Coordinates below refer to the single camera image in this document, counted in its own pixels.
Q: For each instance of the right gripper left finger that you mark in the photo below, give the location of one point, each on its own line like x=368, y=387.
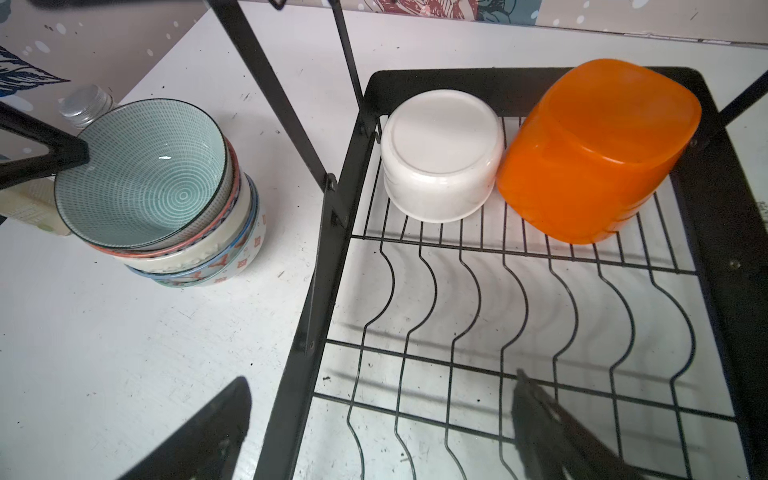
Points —
x=207, y=446

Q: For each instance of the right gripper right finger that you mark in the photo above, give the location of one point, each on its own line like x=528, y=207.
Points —
x=552, y=444

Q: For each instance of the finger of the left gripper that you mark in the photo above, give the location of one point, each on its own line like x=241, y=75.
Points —
x=53, y=150

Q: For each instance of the light green ceramic bowl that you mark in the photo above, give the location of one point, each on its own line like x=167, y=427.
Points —
x=158, y=173

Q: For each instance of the blue patterned ceramic bowl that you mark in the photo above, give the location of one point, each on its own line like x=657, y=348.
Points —
x=206, y=231

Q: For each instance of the orange plastic bowl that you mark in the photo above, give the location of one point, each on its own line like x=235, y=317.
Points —
x=595, y=147

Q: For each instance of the white ceramic bowl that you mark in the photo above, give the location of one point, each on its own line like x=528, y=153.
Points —
x=440, y=151

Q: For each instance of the silver lidded spice jar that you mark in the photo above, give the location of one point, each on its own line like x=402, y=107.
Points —
x=85, y=105

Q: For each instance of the teal rimmed patterned bowl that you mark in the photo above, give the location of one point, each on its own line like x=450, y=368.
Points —
x=230, y=262

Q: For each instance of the black wire dish rack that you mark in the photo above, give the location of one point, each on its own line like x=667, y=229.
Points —
x=415, y=336

